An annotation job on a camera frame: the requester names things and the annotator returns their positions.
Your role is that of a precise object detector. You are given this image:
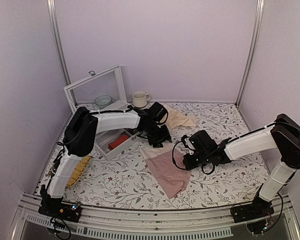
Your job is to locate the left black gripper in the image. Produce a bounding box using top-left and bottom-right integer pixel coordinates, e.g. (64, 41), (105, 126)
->
(143, 123), (173, 148)

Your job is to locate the pink and white underwear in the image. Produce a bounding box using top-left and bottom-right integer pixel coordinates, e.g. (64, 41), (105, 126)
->
(140, 143), (191, 199)

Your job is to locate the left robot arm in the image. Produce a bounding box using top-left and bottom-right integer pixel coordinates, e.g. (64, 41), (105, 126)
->
(40, 102), (172, 217)

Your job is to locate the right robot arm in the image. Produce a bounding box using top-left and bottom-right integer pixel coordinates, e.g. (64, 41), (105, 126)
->
(181, 113), (300, 218)

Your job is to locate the cream beige underwear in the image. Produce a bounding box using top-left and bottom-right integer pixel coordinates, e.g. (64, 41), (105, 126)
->
(164, 104), (197, 129)

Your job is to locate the white ceramic mug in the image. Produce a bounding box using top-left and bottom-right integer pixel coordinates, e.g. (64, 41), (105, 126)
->
(132, 91), (151, 108)

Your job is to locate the red rolled garment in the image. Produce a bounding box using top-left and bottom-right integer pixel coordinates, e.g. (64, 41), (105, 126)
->
(108, 134), (130, 150)

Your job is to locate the white divided organizer box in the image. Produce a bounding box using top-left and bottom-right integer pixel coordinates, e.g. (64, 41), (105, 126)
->
(94, 128), (139, 161)

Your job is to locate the floral patterned table mat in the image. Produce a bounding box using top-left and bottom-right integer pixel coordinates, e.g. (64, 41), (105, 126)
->
(38, 101), (275, 210)

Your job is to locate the clear glass bowl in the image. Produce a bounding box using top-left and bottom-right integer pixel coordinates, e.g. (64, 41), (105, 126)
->
(94, 95), (113, 108)

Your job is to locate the white framed glass lid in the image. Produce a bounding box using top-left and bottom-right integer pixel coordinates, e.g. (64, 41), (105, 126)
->
(63, 65), (128, 113)

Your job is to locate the woven bamboo tray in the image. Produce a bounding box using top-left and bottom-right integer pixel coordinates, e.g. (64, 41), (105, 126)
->
(65, 155), (93, 189)

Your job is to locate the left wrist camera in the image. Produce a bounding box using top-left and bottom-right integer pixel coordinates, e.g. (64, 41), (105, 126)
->
(148, 102), (169, 126)

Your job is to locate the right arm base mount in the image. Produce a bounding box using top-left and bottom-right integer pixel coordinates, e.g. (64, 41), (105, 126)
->
(230, 196), (275, 223)

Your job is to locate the aluminium front rail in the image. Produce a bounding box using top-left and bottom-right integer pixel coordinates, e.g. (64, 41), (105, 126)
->
(9, 194), (300, 240)

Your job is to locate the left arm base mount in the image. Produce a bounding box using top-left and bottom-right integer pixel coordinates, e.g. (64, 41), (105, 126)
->
(38, 192), (82, 223)

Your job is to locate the right aluminium corner post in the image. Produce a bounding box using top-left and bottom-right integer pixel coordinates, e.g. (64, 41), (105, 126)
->
(235, 0), (265, 109)

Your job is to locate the aluminium corner post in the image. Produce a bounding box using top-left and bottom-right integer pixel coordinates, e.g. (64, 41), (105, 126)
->
(235, 0), (265, 109)
(46, 0), (71, 86)

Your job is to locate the left aluminium corner post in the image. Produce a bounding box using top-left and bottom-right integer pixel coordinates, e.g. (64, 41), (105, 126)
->
(46, 0), (71, 86)

